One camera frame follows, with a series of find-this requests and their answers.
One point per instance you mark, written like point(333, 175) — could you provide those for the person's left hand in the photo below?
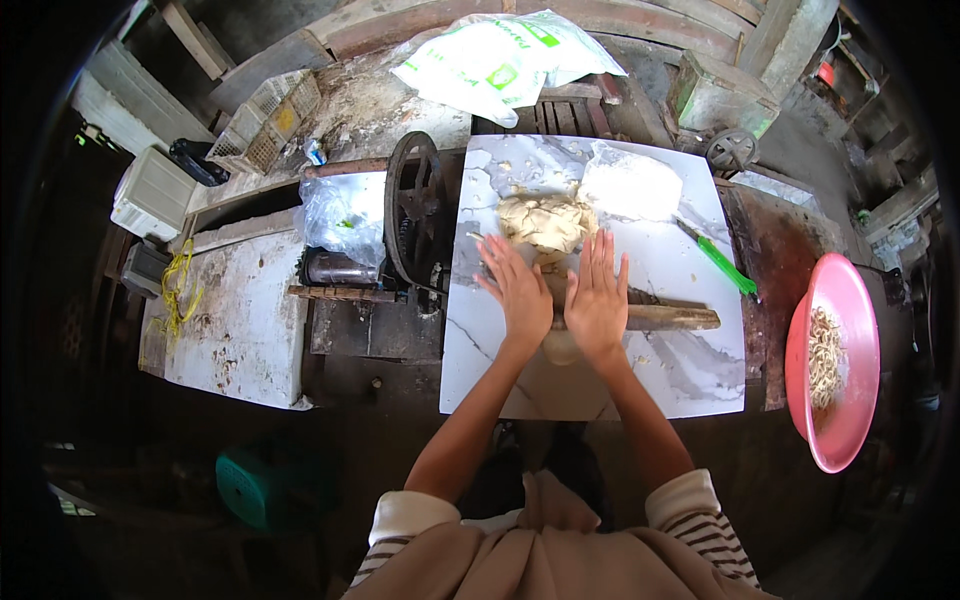
point(521, 296)

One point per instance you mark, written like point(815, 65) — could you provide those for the person's right hand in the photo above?
point(596, 300)

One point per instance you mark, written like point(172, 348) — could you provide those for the wooden rolling pin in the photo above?
point(664, 316)

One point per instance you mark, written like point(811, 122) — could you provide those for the pale dough lump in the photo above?
point(546, 223)

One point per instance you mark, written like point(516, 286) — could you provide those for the white marble board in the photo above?
point(675, 360)

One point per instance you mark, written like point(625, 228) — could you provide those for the clear bag of flour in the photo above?
point(628, 185)

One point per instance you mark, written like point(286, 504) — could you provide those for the black iron flywheel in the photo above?
point(415, 210)

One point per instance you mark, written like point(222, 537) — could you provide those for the person's legs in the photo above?
point(540, 472)

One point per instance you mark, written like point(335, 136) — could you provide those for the metal noodle press roller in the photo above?
point(337, 268)

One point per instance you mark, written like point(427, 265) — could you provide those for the clear crumpled plastic bag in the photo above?
point(341, 221)

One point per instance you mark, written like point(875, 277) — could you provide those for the small grey pulley wheel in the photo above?
point(732, 148)

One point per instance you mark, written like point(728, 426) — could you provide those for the white green printed plastic bag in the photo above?
point(495, 64)

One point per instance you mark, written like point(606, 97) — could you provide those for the yellow noodles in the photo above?
point(823, 358)

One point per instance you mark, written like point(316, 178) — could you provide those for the person's body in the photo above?
point(555, 544)

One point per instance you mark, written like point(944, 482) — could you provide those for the pink plastic basin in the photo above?
point(844, 360)

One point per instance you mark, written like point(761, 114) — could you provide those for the white plastic lattice basket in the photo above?
point(264, 124)

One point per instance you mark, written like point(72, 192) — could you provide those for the green plastic stool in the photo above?
point(247, 487)

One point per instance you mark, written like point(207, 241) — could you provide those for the white plastic crate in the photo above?
point(152, 193)

